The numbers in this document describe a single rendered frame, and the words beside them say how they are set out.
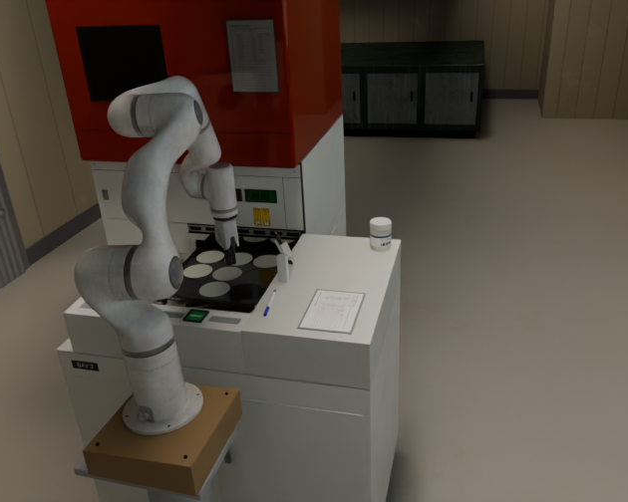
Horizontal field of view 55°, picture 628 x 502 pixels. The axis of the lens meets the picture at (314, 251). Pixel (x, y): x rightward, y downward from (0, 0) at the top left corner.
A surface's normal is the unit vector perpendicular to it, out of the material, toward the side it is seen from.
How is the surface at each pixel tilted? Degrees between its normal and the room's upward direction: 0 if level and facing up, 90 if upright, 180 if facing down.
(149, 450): 4
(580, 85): 90
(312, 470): 90
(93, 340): 90
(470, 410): 0
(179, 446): 4
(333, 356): 90
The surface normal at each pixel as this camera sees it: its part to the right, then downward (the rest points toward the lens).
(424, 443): -0.05, -0.90
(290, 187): -0.25, 0.44
